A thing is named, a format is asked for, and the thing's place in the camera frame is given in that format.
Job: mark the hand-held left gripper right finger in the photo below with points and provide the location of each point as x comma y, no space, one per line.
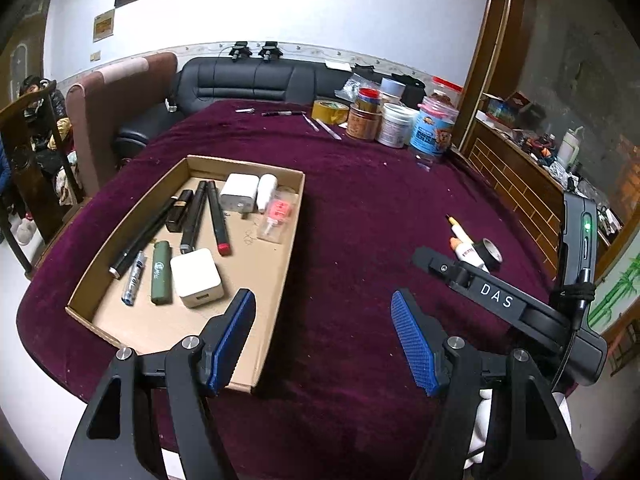
415,345

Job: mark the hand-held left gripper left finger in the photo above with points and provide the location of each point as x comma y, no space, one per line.
230,345

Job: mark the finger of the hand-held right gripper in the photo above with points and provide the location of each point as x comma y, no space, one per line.
440,266

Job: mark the white bottle with orange cap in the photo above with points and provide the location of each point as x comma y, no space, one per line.
470,255

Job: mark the shallow cardboard box tray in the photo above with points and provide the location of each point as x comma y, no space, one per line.
260,300

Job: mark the white pink charger cube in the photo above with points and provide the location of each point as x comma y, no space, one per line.
196,277

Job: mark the olive green lighter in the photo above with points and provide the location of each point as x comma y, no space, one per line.
161,272

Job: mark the small silver blue battery tube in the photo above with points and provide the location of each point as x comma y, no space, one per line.
134,280

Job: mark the black marker with red cap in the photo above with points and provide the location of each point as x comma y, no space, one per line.
218,220

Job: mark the black lipstick tube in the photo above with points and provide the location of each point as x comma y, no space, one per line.
179,210

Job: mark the person's right hand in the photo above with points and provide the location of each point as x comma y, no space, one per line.
481,425

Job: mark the white marker pen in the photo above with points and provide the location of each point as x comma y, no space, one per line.
457,227

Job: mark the black tape roll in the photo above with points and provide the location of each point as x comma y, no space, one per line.
492,255

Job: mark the bamboo print panel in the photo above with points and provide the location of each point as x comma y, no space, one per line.
617,290

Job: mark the purple tablecloth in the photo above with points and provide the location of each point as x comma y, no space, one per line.
360,220

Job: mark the wooden brick-pattern counter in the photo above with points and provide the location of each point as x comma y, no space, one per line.
510,180

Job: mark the clear jar with blue label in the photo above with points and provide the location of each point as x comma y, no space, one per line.
432,132

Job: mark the clear packet with pink label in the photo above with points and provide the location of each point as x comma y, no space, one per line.
276,215

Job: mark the slim black pen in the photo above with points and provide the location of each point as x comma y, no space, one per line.
145,235

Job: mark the white plastic tub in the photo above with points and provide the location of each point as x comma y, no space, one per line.
397,127

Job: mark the white charger plug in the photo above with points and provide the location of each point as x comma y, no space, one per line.
239,192

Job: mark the small white bottle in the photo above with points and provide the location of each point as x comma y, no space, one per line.
266,192

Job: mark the brown labelled can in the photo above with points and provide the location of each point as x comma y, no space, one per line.
364,124

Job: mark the small cardboard box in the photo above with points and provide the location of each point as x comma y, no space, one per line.
507,107

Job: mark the clear jar with red lid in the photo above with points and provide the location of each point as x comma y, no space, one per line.
447,92

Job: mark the thin white pen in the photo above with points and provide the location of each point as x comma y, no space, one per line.
311,122
328,130

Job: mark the small jar with red lid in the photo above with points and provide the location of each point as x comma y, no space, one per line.
371,97

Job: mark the jar with grey lid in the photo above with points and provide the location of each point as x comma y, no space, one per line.
392,89

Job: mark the yellow tape roll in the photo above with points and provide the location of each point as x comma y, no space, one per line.
330,112

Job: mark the clear plastic bag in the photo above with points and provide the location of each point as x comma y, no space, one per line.
352,87

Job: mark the black pen on tablecloth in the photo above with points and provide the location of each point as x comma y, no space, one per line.
282,113

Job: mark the wooden chair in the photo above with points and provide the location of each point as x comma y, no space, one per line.
35,185

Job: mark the brown upholstered chair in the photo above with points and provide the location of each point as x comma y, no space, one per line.
115,120

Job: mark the black leather sofa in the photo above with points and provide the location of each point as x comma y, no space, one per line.
240,85

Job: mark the black clamp device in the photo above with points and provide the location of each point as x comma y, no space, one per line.
239,51
270,51

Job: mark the wooden glass door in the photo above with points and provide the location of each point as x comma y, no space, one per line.
22,60

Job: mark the small gold wall plaque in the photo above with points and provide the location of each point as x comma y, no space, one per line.
104,26

